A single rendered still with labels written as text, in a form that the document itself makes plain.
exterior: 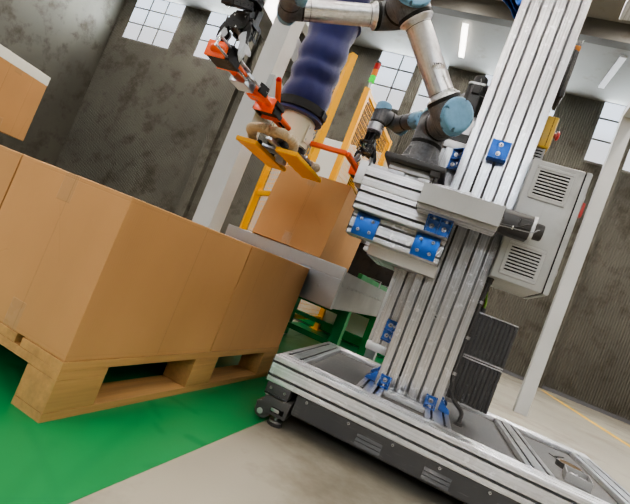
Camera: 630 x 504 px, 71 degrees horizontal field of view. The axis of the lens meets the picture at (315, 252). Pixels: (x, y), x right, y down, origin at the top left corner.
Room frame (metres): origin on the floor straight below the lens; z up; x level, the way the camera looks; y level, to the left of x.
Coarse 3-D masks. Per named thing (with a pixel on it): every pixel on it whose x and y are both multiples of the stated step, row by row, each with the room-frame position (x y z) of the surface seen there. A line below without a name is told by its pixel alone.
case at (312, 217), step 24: (288, 168) 2.32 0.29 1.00; (288, 192) 2.29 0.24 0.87; (312, 192) 2.25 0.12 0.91; (336, 192) 2.22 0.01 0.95; (264, 216) 2.29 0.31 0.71; (288, 216) 2.26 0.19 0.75; (312, 216) 2.22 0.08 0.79; (336, 216) 2.19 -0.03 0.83; (288, 240) 2.22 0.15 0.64; (312, 240) 2.19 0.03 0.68; (336, 240) 2.30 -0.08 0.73; (360, 240) 2.74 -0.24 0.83; (336, 264) 2.45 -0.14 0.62
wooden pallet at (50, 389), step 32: (32, 352) 1.04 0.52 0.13; (224, 352) 1.65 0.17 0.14; (256, 352) 1.91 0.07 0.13; (32, 384) 1.02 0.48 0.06; (64, 384) 1.03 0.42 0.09; (96, 384) 1.12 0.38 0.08; (128, 384) 1.34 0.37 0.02; (160, 384) 1.44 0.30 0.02; (192, 384) 1.53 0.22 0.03; (224, 384) 1.75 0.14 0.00; (32, 416) 1.01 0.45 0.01; (64, 416) 1.06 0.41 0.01
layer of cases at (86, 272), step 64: (0, 192) 1.16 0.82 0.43; (64, 192) 1.08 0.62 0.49; (0, 256) 1.12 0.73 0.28; (64, 256) 1.05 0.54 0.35; (128, 256) 1.06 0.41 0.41; (192, 256) 1.28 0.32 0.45; (256, 256) 1.61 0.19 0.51; (0, 320) 1.09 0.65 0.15; (64, 320) 1.02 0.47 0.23; (128, 320) 1.14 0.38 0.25; (192, 320) 1.40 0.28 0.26; (256, 320) 1.80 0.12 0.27
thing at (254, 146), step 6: (240, 138) 1.80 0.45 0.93; (246, 138) 1.79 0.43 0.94; (246, 144) 1.83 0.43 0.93; (252, 144) 1.78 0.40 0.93; (258, 144) 1.79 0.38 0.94; (252, 150) 1.90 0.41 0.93; (258, 150) 1.85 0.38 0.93; (264, 150) 1.85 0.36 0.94; (258, 156) 1.97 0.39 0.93; (264, 156) 1.92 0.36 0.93; (270, 156) 1.91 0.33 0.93; (264, 162) 2.05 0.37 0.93; (270, 162) 2.00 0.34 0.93; (276, 162) 1.98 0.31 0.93; (276, 168) 2.08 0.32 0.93; (282, 168) 2.05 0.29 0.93
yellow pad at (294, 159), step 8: (280, 152) 1.74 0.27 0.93; (288, 152) 1.72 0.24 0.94; (296, 152) 1.71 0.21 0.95; (288, 160) 1.82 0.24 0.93; (296, 160) 1.76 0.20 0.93; (304, 160) 1.79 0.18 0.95; (296, 168) 1.91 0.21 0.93; (304, 168) 1.85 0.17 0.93; (304, 176) 2.02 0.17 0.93; (312, 176) 1.95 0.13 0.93
